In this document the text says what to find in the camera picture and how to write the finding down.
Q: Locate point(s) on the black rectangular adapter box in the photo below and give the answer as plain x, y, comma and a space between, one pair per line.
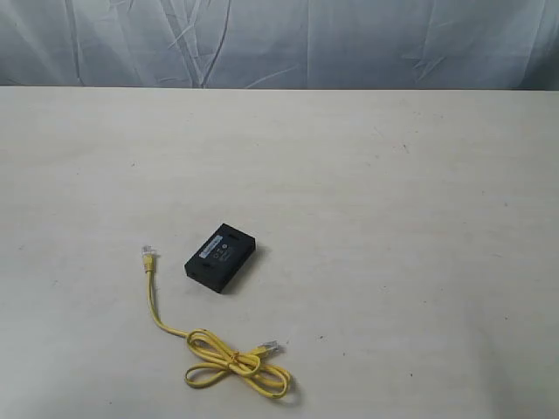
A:
218, 260

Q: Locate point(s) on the grey wrinkled backdrop cloth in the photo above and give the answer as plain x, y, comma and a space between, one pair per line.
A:
281, 44

